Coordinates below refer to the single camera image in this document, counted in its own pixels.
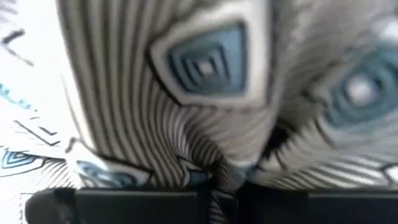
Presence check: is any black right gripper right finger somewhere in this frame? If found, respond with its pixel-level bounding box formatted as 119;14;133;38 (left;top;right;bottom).
235;183;309;224

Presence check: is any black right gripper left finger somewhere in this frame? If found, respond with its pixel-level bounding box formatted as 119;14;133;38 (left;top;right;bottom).
195;185;216;224

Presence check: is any navy white striped fabric basket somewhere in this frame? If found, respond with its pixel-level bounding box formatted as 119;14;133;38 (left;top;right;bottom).
0;0;398;224

